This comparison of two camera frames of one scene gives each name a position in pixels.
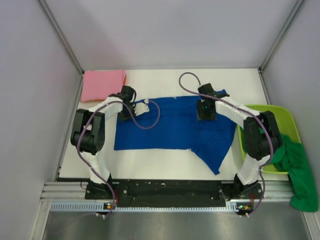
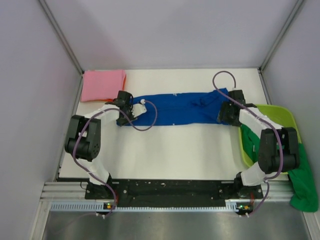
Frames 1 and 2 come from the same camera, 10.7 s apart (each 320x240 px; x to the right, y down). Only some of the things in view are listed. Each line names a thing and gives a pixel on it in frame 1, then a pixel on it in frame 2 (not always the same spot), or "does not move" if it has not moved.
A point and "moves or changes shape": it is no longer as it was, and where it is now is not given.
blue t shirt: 178,128 moves or changes shape
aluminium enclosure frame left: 55,24 does not move
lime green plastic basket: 288,127 does not move
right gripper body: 202,113 -> 225,115
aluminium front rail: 74,192 does not move
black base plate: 173,190 does not move
